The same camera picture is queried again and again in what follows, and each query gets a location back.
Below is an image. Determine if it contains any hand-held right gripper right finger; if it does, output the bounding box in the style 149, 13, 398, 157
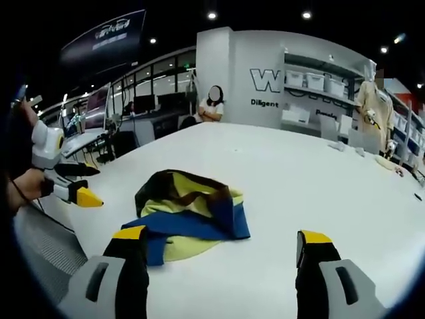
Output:
295, 229, 388, 319

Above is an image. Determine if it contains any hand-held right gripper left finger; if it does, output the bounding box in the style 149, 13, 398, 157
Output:
56, 225, 149, 319

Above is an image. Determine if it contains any blue yellow black garment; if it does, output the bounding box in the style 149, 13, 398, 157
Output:
120, 169, 252, 267

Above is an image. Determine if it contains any person's left hand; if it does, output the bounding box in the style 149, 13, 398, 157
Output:
7, 167, 54, 214

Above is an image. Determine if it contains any white side desk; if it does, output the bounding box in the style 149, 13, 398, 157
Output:
58, 128, 111, 158

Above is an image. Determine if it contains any black office chair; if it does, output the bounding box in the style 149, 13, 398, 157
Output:
179, 115, 197, 131
108, 130, 139, 161

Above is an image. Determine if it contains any grey ribbed panel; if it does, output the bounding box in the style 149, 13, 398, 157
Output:
13, 198, 88, 302

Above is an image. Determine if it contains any tilted computer monitor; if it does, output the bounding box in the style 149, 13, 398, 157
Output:
84, 82, 112, 133

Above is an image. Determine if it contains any black computer monitor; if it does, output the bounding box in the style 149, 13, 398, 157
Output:
132, 94, 157, 114
157, 90, 187, 111

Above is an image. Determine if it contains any dark hanging banner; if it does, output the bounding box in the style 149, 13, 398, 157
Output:
60, 9, 147, 73

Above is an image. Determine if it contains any cream cloth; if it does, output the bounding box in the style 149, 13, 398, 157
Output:
374, 155, 405, 174

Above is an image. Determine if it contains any shelf rack with boxes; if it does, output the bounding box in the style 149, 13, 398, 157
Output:
394, 96, 425, 169

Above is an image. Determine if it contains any grey shelf unit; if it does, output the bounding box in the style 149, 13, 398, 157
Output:
283, 49, 377, 141

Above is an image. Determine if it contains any white storage box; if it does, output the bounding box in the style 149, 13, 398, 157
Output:
285, 70, 305, 88
305, 72, 326, 91
324, 76, 347, 96

